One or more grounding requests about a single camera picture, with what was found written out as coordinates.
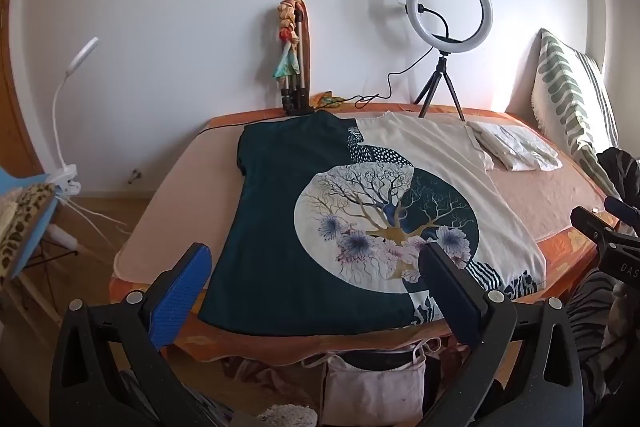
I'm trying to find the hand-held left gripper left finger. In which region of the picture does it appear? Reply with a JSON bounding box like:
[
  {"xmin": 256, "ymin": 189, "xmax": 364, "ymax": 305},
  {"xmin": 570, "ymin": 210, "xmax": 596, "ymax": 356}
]
[{"xmin": 48, "ymin": 243, "xmax": 236, "ymax": 427}]

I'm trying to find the green leaf striped pillow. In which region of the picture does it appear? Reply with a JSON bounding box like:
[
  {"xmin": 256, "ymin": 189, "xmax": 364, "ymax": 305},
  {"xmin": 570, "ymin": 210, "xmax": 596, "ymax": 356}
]
[{"xmin": 531, "ymin": 28, "xmax": 622, "ymax": 204}]

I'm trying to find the wooden door frame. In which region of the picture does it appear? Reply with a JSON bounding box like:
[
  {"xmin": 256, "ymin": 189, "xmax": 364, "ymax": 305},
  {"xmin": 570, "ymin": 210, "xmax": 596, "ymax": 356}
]
[{"xmin": 0, "ymin": 0, "xmax": 43, "ymax": 180}]

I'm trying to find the white fluffy cloth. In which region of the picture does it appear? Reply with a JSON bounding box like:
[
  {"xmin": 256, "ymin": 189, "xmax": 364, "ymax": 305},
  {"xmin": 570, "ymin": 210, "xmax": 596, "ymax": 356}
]
[{"xmin": 256, "ymin": 403, "xmax": 319, "ymax": 427}]

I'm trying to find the black ring light cable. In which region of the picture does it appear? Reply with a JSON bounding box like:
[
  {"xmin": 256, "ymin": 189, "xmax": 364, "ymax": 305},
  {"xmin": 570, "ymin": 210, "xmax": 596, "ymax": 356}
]
[{"xmin": 339, "ymin": 47, "xmax": 442, "ymax": 108}]

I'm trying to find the folded tripod stand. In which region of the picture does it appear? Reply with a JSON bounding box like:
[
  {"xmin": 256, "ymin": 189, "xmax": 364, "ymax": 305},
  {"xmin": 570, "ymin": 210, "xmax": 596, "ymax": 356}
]
[{"xmin": 277, "ymin": 0, "xmax": 318, "ymax": 116}]

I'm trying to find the colourful scarf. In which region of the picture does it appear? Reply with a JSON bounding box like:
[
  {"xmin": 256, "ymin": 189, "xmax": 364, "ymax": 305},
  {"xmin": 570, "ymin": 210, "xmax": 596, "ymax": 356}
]
[{"xmin": 271, "ymin": 0, "xmax": 304, "ymax": 84}]

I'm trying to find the dark green cream tree-print t-shirt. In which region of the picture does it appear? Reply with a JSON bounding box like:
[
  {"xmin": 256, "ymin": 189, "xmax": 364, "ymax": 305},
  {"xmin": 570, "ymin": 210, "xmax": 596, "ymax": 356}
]
[{"xmin": 197, "ymin": 109, "xmax": 547, "ymax": 338}]

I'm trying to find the dark cloth pile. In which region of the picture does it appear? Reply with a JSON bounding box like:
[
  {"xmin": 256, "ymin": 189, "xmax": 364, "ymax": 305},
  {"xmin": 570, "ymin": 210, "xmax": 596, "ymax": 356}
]
[{"xmin": 596, "ymin": 147, "xmax": 640, "ymax": 210}]

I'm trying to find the pale pink tote bag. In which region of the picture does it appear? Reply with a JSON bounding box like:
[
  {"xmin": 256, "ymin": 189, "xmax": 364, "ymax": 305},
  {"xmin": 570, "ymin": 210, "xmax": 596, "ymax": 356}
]
[{"xmin": 300, "ymin": 339, "xmax": 444, "ymax": 427}]

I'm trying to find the person's leg in zebra pants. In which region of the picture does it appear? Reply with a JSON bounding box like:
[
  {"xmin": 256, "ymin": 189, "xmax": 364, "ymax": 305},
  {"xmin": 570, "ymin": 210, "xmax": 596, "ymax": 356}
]
[{"xmin": 566, "ymin": 269, "xmax": 640, "ymax": 410}]

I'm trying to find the white clip desk lamp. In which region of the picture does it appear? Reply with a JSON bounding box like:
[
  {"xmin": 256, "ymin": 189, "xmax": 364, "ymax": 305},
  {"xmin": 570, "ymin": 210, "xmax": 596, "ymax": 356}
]
[{"xmin": 51, "ymin": 37, "xmax": 132, "ymax": 258}]

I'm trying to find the crumpled pink cloth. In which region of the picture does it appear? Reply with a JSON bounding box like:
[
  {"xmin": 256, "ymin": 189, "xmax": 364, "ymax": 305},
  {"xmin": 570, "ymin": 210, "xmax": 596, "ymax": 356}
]
[{"xmin": 220, "ymin": 351, "xmax": 323, "ymax": 408}]

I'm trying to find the folded white cloth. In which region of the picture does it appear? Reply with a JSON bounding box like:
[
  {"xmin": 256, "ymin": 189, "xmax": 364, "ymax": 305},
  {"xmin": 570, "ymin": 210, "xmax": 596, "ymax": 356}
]
[{"xmin": 465, "ymin": 121, "xmax": 564, "ymax": 172}]

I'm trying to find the leopard print cloth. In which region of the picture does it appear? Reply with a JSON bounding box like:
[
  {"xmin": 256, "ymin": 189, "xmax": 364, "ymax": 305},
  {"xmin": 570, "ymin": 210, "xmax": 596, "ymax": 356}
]
[{"xmin": 0, "ymin": 183, "xmax": 57, "ymax": 290}]

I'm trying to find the ring light on tripod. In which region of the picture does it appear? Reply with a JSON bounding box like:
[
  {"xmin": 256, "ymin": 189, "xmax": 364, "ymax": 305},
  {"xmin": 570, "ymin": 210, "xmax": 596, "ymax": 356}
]
[{"xmin": 406, "ymin": 0, "xmax": 494, "ymax": 122}]

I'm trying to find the small colourful cloth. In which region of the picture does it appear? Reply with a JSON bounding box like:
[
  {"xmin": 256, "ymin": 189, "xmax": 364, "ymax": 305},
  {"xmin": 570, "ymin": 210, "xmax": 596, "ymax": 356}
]
[{"xmin": 310, "ymin": 91, "xmax": 347, "ymax": 108}]

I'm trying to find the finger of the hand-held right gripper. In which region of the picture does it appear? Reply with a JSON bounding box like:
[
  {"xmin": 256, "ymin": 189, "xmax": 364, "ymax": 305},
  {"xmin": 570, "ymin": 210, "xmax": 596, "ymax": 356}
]
[
  {"xmin": 603, "ymin": 195, "xmax": 640, "ymax": 236},
  {"xmin": 570, "ymin": 205, "xmax": 640, "ymax": 254}
]

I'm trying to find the blue chair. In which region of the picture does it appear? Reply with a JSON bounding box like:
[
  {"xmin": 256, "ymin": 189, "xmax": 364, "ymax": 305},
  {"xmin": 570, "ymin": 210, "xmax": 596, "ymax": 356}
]
[{"xmin": 0, "ymin": 166, "xmax": 83, "ymax": 323}]

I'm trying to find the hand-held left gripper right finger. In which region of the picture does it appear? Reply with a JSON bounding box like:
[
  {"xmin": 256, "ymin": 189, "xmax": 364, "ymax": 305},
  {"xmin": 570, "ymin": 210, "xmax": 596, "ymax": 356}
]
[{"xmin": 418, "ymin": 241, "xmax": 585, "ymax": 427}]

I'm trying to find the orange patterned bed sheet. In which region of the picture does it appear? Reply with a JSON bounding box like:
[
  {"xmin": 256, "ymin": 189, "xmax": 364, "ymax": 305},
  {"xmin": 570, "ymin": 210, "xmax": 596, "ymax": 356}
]
[{"xmin": 109, "ymin": 104, "xmax": 621, "ymax": 365}]

